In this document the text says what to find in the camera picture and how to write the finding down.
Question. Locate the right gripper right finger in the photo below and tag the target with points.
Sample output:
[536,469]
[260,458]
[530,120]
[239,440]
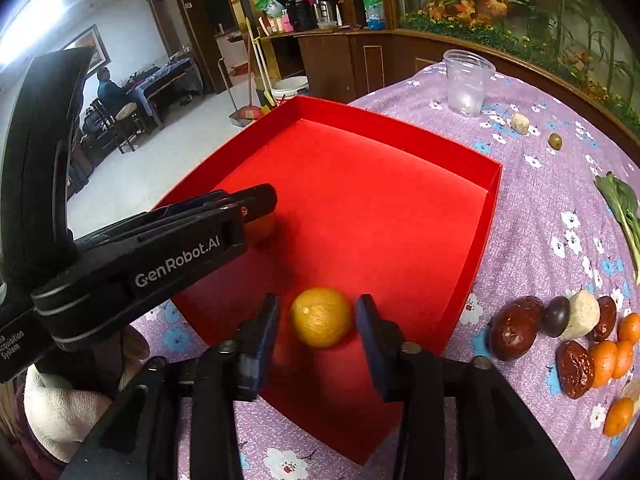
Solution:
[404,373]

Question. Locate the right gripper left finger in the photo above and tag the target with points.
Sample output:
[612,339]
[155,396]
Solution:
[232,371]

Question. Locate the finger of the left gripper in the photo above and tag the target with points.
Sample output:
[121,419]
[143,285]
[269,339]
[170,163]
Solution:
[253,203]
[150,219]

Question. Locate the yellow-green mandarin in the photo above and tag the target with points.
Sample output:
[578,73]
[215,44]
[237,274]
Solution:
[321,317]

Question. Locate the large dark red jujube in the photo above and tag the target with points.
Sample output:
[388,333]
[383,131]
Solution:
[514,329]

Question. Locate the dark plum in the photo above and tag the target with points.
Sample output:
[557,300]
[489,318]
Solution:
[556,316]

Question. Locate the dried red jujube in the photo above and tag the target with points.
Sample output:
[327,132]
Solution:
[575,369]

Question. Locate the white sugarcane chunk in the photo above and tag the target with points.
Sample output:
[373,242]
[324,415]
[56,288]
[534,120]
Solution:
[584,316]

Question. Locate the orange mandarin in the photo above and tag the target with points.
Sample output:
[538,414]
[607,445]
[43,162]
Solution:
[619,416]
[604,358]
[628,329]
[624,358]

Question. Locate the wrinkled red jujube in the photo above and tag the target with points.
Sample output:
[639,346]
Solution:
[606,324]

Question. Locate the red broom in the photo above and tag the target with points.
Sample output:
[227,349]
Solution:
[245,109]

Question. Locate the red cardboard box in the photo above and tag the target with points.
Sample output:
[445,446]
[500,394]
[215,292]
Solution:
[367,204]

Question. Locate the white plastic bucket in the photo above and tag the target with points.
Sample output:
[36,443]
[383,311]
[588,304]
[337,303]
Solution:
[288,88]

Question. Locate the wooden chair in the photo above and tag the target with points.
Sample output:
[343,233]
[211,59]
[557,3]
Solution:
[126,125]

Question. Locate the covered dining table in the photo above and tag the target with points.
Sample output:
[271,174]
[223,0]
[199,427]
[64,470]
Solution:
[183,71]

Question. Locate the seated person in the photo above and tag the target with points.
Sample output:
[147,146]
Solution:
[110,94]

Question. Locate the wooden cabinet counter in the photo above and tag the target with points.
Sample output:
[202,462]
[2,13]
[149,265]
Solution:
[347,64]

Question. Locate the black thermos jug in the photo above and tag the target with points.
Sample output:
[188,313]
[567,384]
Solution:
[327,14]

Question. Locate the green water bottle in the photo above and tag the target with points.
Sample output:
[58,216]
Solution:
[374,13]

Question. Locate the clear plastic cup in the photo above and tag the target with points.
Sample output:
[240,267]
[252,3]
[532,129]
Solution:
[467,75]

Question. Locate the bok choy stalk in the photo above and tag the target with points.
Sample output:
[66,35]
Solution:
[623,202]

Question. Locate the framed wall picture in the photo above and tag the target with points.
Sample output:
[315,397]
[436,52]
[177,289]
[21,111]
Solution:
[91,38]

